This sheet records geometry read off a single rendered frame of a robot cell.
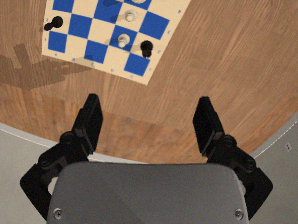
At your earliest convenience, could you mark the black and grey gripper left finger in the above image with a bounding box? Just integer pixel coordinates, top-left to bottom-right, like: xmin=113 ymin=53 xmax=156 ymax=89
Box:
xmin=20 ymin=93 xmax=103 ymax=221

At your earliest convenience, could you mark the white chess pawn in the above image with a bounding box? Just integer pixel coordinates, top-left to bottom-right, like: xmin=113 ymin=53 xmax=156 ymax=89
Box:
xmin=125 ymin=10 xmax=137 ymax=22
xmin=118 ymin=34 xmax=130 ymax=48

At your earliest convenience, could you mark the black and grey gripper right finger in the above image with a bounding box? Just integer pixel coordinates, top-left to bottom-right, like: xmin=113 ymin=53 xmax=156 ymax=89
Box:
xmin=193 ymin=96 xmax=273 ymax=221

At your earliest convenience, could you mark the blue and cream chessboard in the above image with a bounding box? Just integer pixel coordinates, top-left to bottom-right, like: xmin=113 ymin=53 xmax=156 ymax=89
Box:
xmin=42 ymin=0 xmax=191 ymax=85

